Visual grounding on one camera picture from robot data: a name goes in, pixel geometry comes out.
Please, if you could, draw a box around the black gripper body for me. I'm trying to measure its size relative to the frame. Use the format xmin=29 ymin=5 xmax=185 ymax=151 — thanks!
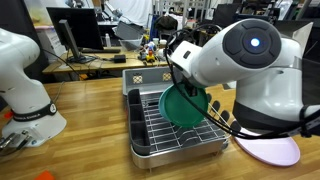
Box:
xmin=179 ymin=77 xmax=200 ymax=92

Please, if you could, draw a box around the dark green plate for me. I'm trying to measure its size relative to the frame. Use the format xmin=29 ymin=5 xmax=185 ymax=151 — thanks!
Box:
xmin=159 ymin=83 xmax=209 ymax=128

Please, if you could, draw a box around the large lilac plate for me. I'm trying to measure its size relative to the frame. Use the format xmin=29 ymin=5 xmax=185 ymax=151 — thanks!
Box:
xmin=234 ymin=128 xmax=301 ymax=167

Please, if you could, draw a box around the grey plastic bin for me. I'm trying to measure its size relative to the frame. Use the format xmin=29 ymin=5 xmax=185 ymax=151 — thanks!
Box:
xmin=121 ymin=65 xmax=188 ymax=98

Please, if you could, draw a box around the colourful toy figure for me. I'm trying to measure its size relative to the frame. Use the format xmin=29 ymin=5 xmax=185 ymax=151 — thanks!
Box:
xmin=144 ymin=40 xmax=158 ymax=64

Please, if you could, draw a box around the black office chair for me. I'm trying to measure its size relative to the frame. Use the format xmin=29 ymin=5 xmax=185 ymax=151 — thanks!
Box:
xmin=153 ymin=14 xmax=180 ymax=46

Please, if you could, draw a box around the clear plastic tub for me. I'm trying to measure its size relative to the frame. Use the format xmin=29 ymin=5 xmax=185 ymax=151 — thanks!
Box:
xmin=118 ymin=37 xmax=145 ymax=52

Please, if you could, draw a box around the black power adapter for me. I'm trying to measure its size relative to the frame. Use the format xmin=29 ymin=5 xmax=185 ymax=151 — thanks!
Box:
xmin=113 ymin=53 xmax=127 ymax=64

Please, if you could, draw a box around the grey tilted case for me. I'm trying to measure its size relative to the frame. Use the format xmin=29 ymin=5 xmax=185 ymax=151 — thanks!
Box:
xmin=114 ymin=20 xmax=145 ymax=40

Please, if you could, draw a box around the wooden background desk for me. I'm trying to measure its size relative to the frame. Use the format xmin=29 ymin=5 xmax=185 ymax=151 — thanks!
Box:
xmin=42 ymin=49 xmax=174 ymax=75

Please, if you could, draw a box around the small clear bottle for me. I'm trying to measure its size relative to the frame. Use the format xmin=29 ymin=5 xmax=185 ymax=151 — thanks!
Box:
xmin=104 ymin=32 xmax=112 ymax=48

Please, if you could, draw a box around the white fabric sheet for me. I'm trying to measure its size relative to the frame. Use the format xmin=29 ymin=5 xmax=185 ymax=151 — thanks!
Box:
xmin=108 ymin=0 xmax=154 ymax=28

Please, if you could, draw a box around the black keyboard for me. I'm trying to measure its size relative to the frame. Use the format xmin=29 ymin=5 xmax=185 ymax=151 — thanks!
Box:
xmin=79 ymin=47 xmax=121 ymax=54

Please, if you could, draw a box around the black computer monitor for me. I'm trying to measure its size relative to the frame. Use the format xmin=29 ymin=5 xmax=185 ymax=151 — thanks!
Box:
xmin=45 ymin=6 xmax=104 ymax=64

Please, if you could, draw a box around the small orange object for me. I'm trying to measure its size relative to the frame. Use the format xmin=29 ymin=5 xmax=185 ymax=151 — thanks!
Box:
xmin=34 ymin=170 xmax=55 ymax=180

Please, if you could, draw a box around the small orange tag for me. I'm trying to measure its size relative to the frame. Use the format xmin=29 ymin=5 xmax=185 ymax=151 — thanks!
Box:
xmin=2 ymin=110 xmax=14 ymax=121

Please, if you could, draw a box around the metal table clamp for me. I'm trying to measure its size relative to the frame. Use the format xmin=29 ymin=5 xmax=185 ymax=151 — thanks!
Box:
xmin=0 ymin=131 xmax=29 ymax=157

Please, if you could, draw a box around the grey wire dish drainer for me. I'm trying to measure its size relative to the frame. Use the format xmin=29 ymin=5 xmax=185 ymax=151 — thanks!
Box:
xmin=126 ymin=85 xmax=233 ymax=171

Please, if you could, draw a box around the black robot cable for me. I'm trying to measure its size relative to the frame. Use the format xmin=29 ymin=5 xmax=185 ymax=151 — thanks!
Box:
xmin=163 ymin=23 xmax=320 ymax=140

